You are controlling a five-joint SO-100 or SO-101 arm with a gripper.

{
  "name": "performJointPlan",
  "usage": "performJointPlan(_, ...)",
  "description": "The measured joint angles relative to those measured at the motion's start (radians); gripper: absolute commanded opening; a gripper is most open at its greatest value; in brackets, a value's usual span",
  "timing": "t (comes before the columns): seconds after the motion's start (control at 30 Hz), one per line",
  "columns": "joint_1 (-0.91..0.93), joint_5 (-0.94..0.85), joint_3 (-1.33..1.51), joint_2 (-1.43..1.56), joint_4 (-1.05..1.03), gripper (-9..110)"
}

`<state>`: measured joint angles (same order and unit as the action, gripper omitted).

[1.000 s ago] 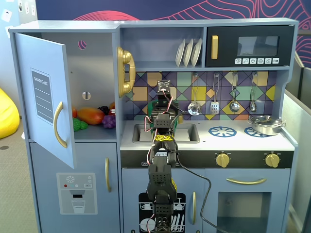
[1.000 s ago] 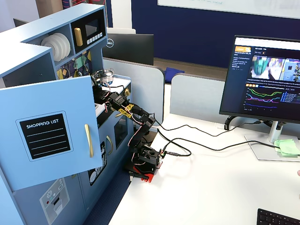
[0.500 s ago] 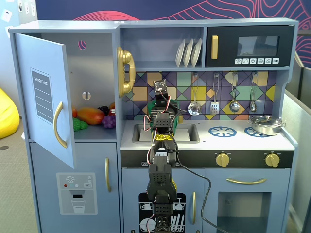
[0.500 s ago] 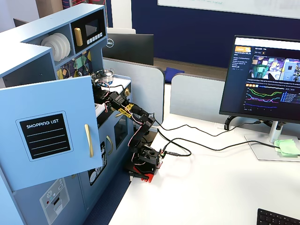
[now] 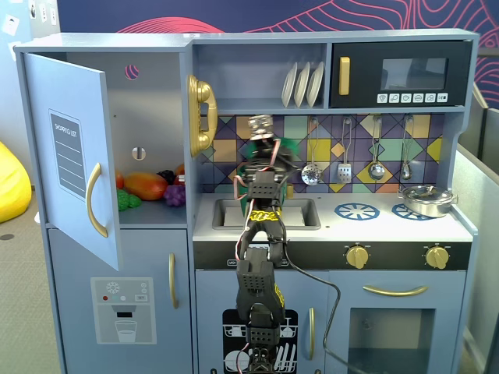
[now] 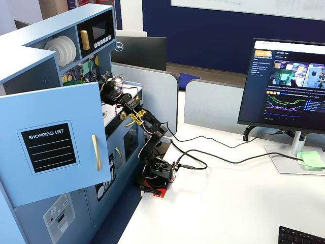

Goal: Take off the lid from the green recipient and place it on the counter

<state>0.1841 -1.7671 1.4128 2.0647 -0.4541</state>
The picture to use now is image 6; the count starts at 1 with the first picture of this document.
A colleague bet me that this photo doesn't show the computer monitor showing graphs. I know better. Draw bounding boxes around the computer monitor showing graphs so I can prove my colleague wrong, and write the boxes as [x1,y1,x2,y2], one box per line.
[237,38,325,135]

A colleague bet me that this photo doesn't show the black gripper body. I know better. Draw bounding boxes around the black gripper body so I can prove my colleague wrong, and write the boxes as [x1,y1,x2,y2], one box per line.
[100,83,123,105]

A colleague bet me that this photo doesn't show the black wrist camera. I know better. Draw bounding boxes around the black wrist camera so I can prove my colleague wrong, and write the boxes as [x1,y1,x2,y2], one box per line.
[101,72,114,86]

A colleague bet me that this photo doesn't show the silver toy pot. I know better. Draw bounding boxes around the silver toy pot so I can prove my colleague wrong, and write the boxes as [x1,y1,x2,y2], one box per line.
[111,74,125,89]

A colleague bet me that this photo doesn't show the black toy microwave door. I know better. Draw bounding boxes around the black toy microwave door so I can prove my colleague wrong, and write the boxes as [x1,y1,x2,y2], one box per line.
[76,12,114,59]

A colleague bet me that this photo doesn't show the silver monitor stand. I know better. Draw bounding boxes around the silver monitor stand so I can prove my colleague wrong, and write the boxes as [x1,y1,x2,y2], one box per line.
[264,131,325,176]

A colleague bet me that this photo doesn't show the green paper notes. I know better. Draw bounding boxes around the green paper notes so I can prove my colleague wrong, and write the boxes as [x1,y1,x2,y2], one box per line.
[296,150,325,171]

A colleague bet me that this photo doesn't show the thick black cable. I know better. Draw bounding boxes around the thick black cable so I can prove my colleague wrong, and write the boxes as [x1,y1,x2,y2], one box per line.
[169,139,304,170]

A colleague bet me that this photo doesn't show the black keyboard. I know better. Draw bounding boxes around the black keyboard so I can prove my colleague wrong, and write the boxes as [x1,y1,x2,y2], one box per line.
[278,225,325,244]

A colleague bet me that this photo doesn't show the whiteboard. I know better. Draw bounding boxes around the whiteboard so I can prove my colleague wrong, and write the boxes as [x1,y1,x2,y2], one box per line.
[170,0,325,21]

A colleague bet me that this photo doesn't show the white toy plates stack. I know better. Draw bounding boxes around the white toy plates stack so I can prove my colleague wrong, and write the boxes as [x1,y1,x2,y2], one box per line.
[44,35,77,67]

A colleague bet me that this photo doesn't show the blue toy kitchen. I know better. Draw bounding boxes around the blue toy kitchen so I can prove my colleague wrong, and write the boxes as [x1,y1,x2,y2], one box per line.
[0,4,143,244]

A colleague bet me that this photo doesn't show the blue shopping list cabinet door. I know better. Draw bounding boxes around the blue shopping list cabinet door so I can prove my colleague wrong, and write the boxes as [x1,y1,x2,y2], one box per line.
[0,81,114,208]

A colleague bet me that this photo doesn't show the black Dell monitor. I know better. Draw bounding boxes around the black Dell monitor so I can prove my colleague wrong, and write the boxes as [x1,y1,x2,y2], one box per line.
[110,35,168,72]

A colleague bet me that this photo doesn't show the green plastic recipient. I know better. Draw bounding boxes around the green plastic recipient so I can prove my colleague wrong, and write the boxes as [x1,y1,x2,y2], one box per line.
[62,77,89,86]

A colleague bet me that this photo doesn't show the red black table clamp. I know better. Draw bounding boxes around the red black table clamp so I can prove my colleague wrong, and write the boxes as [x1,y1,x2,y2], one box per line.
[137,177,171,199]

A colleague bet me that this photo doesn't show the blue chair seat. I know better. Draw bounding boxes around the blue chair seat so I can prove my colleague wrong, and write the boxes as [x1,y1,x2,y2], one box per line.
[178,73,201,90]

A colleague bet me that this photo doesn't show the grey desk divider panel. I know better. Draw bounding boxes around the grey desk divider panel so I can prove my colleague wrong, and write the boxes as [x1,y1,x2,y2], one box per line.
[111,62,179,136]
[184,79,246,128]

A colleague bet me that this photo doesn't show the thin black cable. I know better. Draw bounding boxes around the thin black cable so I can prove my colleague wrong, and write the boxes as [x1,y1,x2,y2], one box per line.
[162,121,283,149]

